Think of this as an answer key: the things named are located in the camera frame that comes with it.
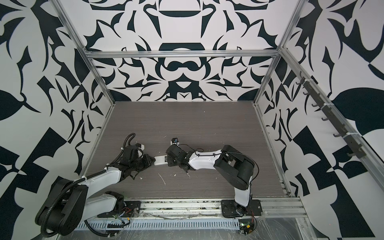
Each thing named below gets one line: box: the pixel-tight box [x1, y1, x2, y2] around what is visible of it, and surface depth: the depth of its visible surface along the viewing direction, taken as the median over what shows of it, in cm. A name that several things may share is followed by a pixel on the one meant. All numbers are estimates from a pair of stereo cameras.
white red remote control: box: [154, 155, 168, 166], surface depth 91 cm
